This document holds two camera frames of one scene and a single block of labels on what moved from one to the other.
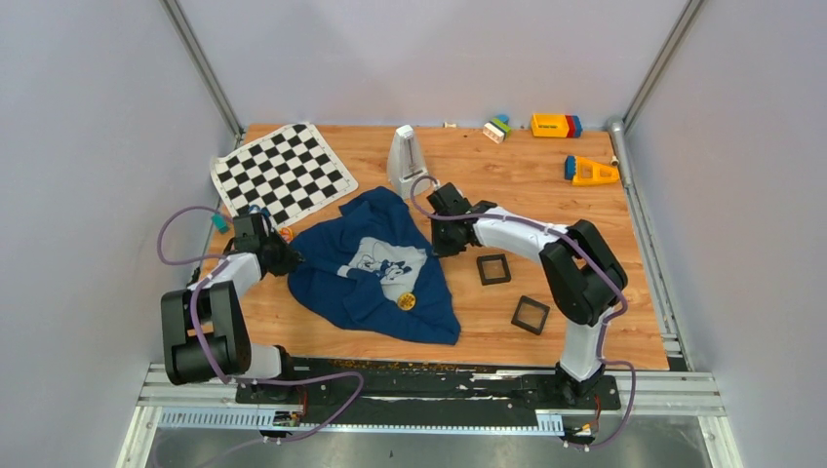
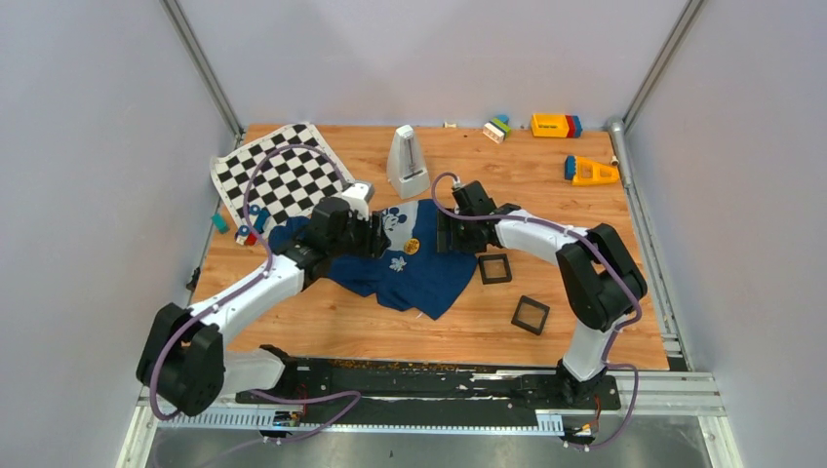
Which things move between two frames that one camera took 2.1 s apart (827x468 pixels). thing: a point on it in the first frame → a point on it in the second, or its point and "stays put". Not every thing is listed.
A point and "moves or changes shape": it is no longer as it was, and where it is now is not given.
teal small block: [220, 222] stays put
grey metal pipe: [616, 129] stays put
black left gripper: [291, 259] → [375, 245]
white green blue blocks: [498, 129] stays put
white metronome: [406, 164] stays put
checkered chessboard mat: [288, 173] stays put
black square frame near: [493, 280] stays put
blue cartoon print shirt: [372, 267] moves or changes shape
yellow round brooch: [406, 301] → [412, 246]
